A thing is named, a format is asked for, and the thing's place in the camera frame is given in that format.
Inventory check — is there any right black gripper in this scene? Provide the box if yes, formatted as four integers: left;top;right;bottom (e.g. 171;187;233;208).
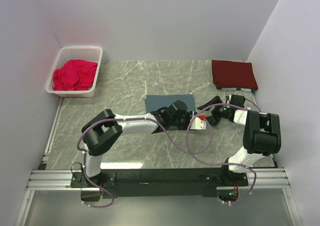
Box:
197;96;232;126

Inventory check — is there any blue-grey t-shirt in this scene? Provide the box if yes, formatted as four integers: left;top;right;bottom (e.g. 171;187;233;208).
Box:
144;94;196;113

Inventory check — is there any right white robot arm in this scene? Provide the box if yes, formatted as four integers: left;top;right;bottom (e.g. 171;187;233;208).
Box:
197;94;282;186

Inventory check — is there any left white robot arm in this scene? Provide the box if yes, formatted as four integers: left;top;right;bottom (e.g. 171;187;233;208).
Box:
81;100;195;187

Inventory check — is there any folded white blue t-shirt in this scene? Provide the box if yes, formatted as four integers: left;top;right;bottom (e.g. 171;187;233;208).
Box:
216;87;256;93

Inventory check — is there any folded dark red t-shirt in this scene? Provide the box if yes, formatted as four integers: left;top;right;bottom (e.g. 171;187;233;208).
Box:
211;60;259;91

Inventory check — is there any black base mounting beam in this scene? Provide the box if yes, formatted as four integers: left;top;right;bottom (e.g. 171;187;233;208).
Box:
69;168;251;201

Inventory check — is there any white plastic laundry basket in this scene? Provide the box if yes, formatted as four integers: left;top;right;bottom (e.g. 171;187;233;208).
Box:
45;46;103;98

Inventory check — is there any crumpled pink-red t-shirt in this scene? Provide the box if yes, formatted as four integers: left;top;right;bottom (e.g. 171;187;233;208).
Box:
52;59;98;91

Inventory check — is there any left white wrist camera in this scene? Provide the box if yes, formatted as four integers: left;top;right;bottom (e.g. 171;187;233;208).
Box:
189;115;207;130

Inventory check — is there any aluminium rail frame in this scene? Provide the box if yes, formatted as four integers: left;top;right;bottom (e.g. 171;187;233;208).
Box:
14;96;303;226

